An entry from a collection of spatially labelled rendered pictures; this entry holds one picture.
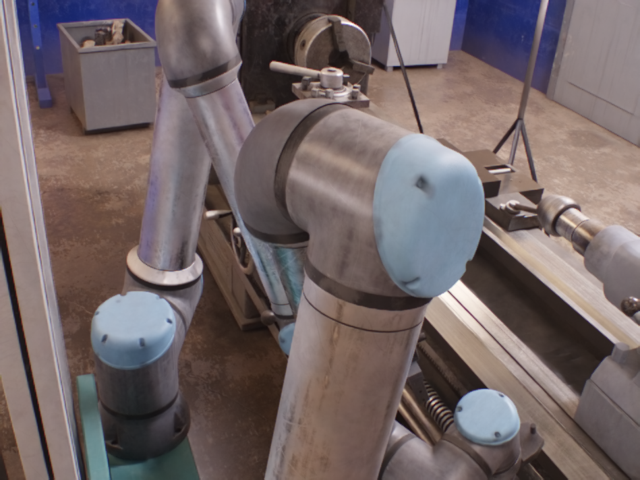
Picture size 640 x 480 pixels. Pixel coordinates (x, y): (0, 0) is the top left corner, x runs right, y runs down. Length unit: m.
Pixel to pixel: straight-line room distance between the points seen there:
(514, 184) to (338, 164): 1.68
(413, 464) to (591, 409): 0.47
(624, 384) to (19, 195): 1.03
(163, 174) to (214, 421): 1.36
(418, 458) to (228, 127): 0.56
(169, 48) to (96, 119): 3.54
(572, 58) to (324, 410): 5.36
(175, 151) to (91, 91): 3.28
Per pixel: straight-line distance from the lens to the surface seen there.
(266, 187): 0.61
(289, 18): 2.58
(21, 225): 0.74
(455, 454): 1.03
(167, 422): 1.40
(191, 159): 1.27
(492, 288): 1.96
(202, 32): 1.06
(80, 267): 3.32
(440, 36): 6.32
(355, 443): 0.65
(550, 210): 1.54
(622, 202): 4.48
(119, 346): 1.27
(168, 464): 1.41
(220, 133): 1.09
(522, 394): 1.45
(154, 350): 1.28
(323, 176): 0.56
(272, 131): 0.61
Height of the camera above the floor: 1.77
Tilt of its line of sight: 31 degrees down
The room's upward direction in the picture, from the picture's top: 5 degrees clockwise
